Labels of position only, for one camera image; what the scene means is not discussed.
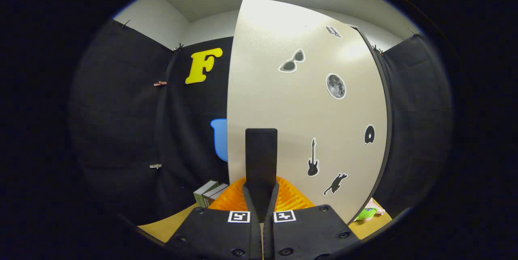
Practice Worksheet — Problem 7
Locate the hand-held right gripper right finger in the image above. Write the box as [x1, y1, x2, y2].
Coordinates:
[263, 176, 361, 260]

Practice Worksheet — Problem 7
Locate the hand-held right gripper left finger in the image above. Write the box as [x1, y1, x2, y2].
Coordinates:
[165, 176, 263, 260]

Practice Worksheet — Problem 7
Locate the black door handle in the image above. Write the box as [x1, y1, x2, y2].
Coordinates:
[245, 128, 279, 223]

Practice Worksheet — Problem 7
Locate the beige cabinet door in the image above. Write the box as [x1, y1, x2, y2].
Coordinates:
[227, 0, 389, 225]

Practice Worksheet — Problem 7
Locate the white and green plush toy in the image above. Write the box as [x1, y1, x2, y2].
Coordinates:
[354, 198, 385, 222]

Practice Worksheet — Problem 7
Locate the black backdrop cloth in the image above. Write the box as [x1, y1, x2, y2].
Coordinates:
[69, 19, 452, 228]

